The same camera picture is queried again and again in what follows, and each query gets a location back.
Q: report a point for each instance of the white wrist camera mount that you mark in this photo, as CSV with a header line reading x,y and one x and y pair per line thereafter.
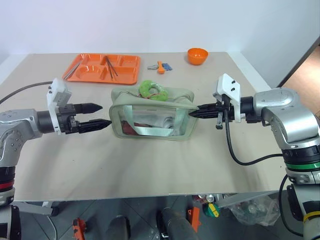
x,y
228,87
58,90

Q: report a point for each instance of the green yellow round toy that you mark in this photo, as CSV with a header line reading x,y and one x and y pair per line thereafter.
x,y
211,210

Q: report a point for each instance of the orange compartment tray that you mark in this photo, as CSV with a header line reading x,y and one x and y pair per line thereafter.
x,y
125,75

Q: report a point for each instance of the red drink can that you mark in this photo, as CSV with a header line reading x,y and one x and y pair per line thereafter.
x,y
207,198

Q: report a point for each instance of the red item inside pouch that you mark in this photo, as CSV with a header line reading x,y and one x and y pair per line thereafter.
x,y
127,128

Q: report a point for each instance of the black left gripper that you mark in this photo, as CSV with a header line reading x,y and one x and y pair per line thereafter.
x,y
67,117

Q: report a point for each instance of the white cloth inside pouch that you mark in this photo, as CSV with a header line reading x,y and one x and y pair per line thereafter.
x,y
166,122

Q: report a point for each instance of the green clear-front zip pouch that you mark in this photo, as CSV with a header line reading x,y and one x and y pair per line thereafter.
x,y
120,107

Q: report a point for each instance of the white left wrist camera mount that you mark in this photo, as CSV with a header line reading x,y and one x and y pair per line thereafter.
x,y
58,90

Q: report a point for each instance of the blue small flat tool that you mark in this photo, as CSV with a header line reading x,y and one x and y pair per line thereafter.
x,y
167,66

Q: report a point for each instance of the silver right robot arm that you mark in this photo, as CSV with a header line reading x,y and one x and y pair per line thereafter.
x,y
282,105

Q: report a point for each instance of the dark chopstick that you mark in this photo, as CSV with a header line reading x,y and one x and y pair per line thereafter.
x,y
109,65
113,68

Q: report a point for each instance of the orange plastic bowl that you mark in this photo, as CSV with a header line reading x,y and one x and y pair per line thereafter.
x,y
197,57

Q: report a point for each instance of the orange plastic bracket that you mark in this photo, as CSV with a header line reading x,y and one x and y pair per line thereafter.
x,y
79,228
195,218

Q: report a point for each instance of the grey metal table strut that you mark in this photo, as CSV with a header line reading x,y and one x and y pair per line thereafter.
x,y
32,207
240,198

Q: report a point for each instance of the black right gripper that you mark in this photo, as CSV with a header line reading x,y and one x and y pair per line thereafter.
x,y
221,108

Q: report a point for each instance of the brown wooden door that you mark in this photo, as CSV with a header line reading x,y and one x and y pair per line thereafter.
x,y
305,72

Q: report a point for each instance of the silver metal chopstick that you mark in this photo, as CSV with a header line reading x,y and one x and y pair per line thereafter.
x,y
72,70

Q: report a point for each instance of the clear plastic bag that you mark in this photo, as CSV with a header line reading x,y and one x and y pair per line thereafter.
x,y
255,208

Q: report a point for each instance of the dark rounded shape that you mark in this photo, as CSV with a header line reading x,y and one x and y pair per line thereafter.
x,y
175,225

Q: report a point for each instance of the grey small flat tool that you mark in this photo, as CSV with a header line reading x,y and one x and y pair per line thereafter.
x,y
152,67

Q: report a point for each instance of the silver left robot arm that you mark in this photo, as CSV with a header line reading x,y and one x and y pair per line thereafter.
x,y
15,125

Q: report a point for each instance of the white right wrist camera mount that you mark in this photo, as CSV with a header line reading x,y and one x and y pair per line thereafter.
x,y
228,87

